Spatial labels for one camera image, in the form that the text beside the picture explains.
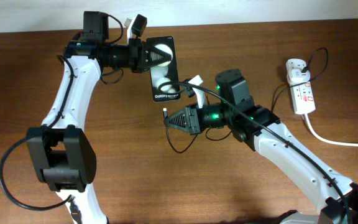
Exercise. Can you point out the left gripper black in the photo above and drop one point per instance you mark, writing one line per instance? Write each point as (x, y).
(142, 48)

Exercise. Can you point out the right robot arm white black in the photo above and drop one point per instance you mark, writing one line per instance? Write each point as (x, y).
(334, 195)

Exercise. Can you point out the white power strip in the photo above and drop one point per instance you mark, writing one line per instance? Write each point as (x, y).
(302, 97)

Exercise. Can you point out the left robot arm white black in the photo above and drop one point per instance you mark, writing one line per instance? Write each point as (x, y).
(61, 154)

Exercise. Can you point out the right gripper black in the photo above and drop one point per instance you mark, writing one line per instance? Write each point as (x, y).
(194, 124)

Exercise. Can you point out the black smartphone white circles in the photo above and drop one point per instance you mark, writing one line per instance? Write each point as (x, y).
(165, 72)

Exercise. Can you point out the white usb charger plug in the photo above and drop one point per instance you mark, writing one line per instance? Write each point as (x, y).
(295, 74)

